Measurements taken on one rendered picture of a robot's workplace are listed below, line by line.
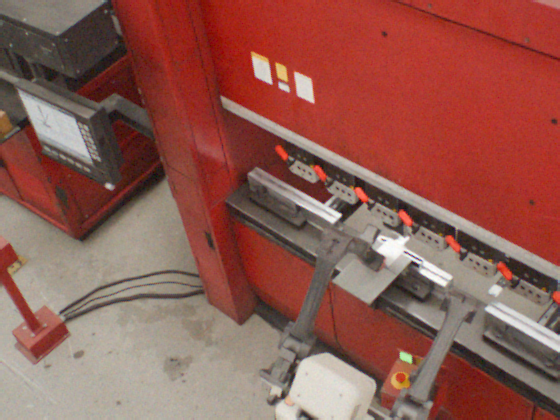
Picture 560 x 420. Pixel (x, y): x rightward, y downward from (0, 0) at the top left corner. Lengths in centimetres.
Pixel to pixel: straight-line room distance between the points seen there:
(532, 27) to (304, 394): 120
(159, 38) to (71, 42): 31
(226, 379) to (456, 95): 218
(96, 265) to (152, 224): 42
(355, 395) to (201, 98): 145
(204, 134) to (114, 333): 148
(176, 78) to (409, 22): 109
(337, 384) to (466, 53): 100
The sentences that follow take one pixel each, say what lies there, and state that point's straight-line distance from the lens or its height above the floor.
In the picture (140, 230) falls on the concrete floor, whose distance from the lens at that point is 484.
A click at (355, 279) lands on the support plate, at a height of 100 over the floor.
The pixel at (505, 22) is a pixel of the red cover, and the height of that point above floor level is 221.
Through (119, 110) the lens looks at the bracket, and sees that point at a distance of 371.
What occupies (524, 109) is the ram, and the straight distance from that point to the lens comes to 228.
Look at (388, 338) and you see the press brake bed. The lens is 339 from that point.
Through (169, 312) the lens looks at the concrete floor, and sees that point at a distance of 439.
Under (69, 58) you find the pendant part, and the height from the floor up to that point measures 184.
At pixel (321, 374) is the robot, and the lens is 238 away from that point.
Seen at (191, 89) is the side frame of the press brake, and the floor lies 152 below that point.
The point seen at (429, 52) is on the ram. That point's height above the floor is 202.
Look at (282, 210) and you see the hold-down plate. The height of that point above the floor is 90.
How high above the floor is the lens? 340
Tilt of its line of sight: 46 degrees down
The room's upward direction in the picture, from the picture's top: 11 degrees counter-clockwise
